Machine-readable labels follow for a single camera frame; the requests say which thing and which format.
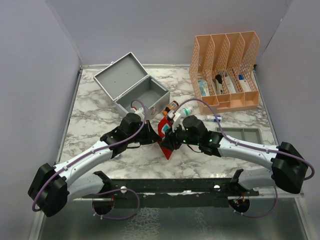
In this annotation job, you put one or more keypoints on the brown medicine bottle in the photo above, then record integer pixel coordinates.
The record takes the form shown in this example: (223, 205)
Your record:
(170, 107)

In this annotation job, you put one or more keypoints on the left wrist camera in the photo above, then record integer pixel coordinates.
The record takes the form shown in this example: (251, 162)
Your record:
(138, 111)

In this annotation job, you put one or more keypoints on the white green bottle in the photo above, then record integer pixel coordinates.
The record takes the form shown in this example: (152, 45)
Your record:
(186, 110)

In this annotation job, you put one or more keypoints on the teal medicine box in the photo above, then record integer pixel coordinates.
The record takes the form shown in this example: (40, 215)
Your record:
(203, 87)

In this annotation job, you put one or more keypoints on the silver metal case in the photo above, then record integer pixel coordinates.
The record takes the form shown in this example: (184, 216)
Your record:
(125, 80)

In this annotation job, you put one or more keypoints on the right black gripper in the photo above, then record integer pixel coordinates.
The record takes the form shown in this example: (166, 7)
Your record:
(170, 140)

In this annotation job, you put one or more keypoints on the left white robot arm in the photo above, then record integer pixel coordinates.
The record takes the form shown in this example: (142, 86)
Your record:
(53, 186)

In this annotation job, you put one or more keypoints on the grey plastic tray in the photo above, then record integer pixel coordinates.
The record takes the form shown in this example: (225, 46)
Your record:
(252, 135)

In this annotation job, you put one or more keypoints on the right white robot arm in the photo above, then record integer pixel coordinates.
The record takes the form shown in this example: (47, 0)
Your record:
(281, 166)

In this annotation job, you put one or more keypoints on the white blue bandage roll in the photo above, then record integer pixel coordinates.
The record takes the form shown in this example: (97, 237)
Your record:
(213, 118)

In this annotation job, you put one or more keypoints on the red blue medicine box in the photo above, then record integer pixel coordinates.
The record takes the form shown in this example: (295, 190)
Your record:
(244, 83)

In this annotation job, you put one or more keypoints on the red first aid pouch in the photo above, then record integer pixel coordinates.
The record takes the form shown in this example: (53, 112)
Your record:
(165, 128)

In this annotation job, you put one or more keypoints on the white medicine box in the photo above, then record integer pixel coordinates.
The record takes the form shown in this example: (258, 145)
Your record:
(230, 82)

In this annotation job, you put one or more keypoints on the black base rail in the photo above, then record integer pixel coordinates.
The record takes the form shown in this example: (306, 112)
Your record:
(170, 193)

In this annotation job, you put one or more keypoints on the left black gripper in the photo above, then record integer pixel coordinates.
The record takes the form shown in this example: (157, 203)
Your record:
(151, 135)

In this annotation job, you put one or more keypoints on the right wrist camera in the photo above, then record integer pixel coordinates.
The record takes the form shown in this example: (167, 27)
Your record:
(175, 118)

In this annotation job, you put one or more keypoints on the black white thermometer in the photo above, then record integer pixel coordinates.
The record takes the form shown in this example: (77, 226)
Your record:
(218, 83)

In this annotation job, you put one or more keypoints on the peach file organizer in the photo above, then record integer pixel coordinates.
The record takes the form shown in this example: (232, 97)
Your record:
(227, 54)

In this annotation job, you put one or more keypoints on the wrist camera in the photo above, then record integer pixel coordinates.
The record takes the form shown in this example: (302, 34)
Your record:
(138, 111)
(175, 118)

